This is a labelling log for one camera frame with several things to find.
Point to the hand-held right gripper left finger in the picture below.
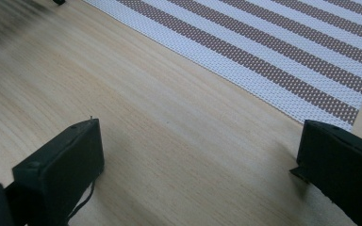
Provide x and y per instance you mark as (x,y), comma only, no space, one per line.
(59,169)

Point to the striped woven placemat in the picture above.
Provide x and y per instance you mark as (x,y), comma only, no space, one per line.
(232,47)

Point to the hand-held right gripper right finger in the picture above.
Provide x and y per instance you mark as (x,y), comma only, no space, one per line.
(342,166)

